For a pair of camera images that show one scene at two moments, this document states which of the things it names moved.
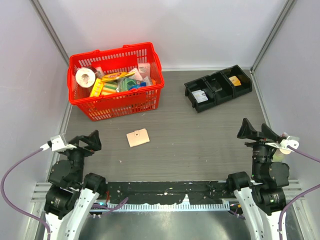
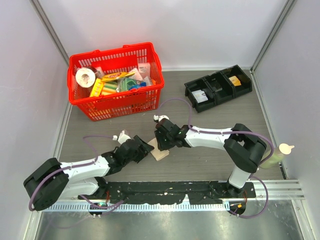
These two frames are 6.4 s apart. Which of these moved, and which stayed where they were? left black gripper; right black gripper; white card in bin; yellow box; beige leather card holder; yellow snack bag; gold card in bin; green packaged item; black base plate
Moved: left black gripper; right black gripper; beige leather card holder
Stayed: black base plate; gold card in bin; yellow box; yellow snack bag; white card in bin; green packaged item
